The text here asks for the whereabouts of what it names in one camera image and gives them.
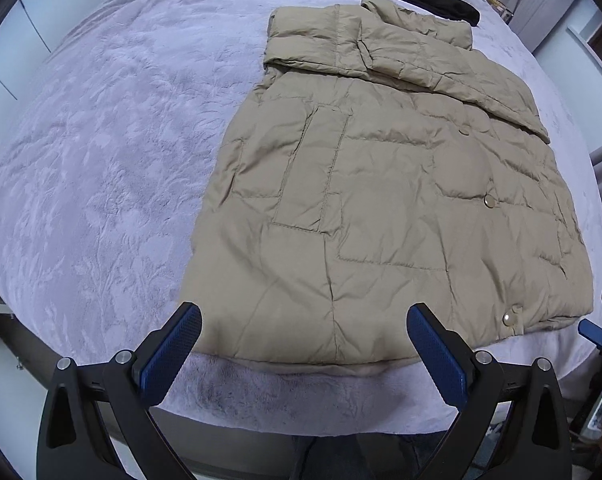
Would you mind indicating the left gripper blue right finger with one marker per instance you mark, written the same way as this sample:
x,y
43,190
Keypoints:
x,y
534,443

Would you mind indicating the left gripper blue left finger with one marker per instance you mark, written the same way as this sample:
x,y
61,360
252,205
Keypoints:
x,y
73,442

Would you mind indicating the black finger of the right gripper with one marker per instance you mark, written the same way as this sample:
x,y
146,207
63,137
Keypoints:
x,y
591,331

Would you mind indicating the beige puffer down jacket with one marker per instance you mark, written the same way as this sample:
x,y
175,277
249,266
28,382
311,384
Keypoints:
x,y
382,161

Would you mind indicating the lavender embossed bed blanket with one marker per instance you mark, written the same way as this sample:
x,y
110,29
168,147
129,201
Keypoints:
x,y
102,175

